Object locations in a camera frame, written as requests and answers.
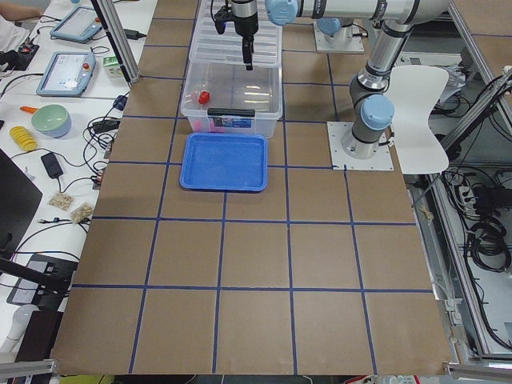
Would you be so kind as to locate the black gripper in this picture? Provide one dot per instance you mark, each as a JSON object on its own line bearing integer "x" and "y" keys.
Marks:
{"x": 245, "y": 25}

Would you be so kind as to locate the clear plastic box lid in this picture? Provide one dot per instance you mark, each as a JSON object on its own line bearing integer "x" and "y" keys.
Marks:
{"x": 210, "y": 47}

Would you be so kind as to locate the clear plastic storage box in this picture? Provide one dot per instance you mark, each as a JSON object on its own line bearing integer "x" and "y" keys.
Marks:
{"x": 241, "y": 101}

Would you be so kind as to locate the red block in box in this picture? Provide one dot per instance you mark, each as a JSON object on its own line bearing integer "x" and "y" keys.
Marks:
{"x": 204, "y": 97}

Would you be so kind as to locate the blue plastic tray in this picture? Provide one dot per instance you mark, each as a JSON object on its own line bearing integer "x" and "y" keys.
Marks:
{"x": 225, "y": 162}

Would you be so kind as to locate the green white carton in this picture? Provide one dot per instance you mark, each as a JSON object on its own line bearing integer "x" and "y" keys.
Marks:
{"x": 112, "y": 67}

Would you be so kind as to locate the far teach pendant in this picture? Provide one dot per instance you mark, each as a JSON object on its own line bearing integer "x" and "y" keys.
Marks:
{"x": 80, "y": 25}

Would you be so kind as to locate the teach pendant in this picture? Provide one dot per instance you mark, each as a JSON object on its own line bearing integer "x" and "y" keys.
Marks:
{"x": 80, "y": 25}
{"x": 67, "y": 74}

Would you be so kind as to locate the white plastic chair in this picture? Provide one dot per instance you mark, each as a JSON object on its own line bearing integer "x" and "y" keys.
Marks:
{"x": 414, "y": 90}

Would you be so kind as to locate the near teach pendant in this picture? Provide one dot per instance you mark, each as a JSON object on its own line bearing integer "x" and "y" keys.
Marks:
{"x": 67, "y": 74}

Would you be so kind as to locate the green and blue bowl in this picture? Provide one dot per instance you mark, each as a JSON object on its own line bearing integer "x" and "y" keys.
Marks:
{"x": 52, "y": 120}

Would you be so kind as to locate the black power adapter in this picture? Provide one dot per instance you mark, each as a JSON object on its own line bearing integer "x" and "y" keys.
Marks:
{"x": 51, "y": 165}

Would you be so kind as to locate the toy carrot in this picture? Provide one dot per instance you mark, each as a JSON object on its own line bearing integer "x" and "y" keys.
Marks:
{"x": 29, "y": 109}

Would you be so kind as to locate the yellow toy corn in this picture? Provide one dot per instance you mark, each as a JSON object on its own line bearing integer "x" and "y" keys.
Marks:
{"x": 23, "y": 138}

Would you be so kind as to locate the brown grid table mat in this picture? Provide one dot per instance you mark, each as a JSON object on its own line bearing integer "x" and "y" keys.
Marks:
{"x": 323, "y": 272}

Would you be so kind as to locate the black laptop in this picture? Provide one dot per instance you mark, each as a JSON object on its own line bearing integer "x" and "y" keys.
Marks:
{"x": 20, "y": 199}

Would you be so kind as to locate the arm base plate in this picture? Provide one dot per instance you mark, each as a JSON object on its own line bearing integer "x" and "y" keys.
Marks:
{"x": 349, "y": 154}
{"x": 347, "y": 41}

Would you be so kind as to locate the aluminium frame post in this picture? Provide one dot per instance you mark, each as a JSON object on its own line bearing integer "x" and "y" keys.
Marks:
{"x": 111, "y": 24}

